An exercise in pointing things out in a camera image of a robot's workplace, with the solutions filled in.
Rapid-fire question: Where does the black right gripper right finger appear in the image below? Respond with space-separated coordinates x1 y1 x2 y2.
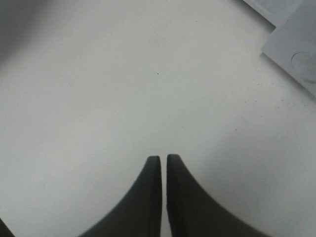
166 154 249 237

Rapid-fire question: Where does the white microwave oven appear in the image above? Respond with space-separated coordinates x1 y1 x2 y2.
246 0 316 95

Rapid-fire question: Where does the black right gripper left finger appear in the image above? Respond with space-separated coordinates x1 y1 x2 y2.
82 156 162 237

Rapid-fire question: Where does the round door release button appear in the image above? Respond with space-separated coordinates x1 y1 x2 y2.
291 51 316 84

